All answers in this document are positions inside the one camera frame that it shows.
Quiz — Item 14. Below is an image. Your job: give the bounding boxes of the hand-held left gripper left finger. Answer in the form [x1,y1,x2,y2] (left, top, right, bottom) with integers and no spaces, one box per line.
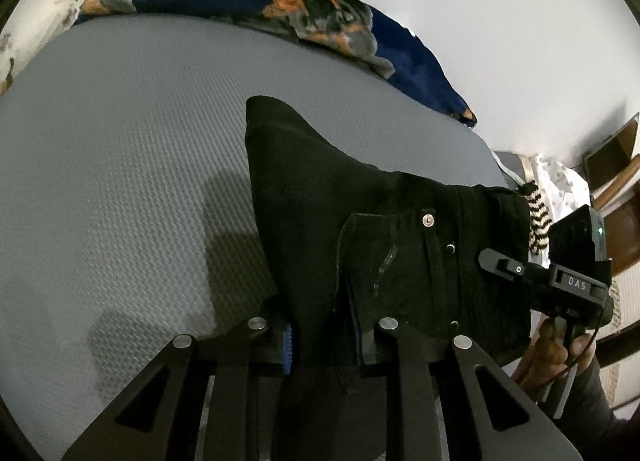
[60,316,296,461]

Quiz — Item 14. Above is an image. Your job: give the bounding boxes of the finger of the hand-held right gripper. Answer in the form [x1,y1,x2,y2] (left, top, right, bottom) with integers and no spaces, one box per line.
[478,248,552,293]

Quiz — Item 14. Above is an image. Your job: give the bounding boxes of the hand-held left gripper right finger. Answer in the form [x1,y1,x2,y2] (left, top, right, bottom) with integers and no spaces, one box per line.
[347,286,587,461]

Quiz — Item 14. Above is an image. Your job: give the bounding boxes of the black pants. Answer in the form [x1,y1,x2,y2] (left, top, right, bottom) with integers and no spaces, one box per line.
[245,95,535,461]

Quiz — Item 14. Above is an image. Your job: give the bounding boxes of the person's right forearm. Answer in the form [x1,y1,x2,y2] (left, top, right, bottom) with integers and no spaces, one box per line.
[555,353,640,461]

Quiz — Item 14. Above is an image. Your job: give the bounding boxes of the person's right hand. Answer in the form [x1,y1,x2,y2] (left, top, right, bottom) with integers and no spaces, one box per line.
[514,315,597,394]

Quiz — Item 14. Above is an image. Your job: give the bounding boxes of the black white striped cloth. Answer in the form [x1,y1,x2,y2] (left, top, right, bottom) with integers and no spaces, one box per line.
[519,181,554,256]

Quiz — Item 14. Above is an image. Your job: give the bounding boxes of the white ribbed panel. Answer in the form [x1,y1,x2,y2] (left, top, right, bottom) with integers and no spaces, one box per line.
[599,268,640,409]

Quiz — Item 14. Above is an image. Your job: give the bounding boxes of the white dotted cloth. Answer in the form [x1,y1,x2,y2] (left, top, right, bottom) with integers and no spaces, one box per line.
[527,153,592,229]

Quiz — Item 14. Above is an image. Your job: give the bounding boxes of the brown wooden furniture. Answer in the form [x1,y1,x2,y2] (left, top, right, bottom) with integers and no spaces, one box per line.
[582,112,640,278]

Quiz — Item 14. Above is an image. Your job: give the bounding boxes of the grey textured bed mattress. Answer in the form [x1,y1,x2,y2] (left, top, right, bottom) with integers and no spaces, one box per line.
[0,13,507,461]

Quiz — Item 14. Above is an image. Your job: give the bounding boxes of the white printed pillow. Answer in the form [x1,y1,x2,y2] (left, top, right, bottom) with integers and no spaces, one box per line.
[0,0,82,98]

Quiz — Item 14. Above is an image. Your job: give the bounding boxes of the black cable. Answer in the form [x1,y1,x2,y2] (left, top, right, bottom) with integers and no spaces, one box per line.
[519,323,603,388]

